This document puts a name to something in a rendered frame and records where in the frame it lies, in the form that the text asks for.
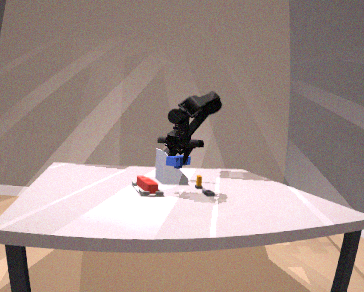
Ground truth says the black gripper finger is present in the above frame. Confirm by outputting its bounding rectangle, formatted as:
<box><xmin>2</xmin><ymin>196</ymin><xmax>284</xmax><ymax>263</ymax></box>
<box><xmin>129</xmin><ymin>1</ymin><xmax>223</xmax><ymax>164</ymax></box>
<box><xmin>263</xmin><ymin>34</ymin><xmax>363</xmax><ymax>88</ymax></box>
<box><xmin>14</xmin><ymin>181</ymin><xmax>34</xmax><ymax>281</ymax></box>
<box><xmin>165</xmin><ymin>145</ymin><xmax>177</xmax><ymax>156</ymax></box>
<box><xmin>183</xmin><ymin>147</ymin><xmax>196</xmax><ymax>164</ymax></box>

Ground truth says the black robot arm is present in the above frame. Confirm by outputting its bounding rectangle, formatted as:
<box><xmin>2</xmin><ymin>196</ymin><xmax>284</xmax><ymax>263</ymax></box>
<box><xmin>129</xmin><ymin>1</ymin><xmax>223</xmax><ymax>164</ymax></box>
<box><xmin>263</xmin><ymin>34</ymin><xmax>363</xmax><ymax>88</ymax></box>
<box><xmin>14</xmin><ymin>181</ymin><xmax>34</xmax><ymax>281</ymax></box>
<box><xmin>167</xmin><ymin>91</ymin><xmax>222</xmax><ymax>155</ymax></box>

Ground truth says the orange rectangular block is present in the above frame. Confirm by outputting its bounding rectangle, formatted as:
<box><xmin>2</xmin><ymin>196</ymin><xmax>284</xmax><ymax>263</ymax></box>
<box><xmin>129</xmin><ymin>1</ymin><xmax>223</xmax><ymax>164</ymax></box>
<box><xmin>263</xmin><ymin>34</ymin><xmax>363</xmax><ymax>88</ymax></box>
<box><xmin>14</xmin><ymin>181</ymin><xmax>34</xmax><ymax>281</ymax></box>
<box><xmin>196</xmin><ymin>175</ymin><xmax>202</xmax><ymax>187</ymax></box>

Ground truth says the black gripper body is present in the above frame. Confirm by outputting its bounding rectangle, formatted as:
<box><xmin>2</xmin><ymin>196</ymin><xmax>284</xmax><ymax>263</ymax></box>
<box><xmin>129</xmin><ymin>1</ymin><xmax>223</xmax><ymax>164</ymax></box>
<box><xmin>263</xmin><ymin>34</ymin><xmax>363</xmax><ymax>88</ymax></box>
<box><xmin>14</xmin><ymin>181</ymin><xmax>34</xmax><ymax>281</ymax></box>
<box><xmin>157</xmin><ymin>124</ymin><xmax>204</xmax><ymax>147</ymax></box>

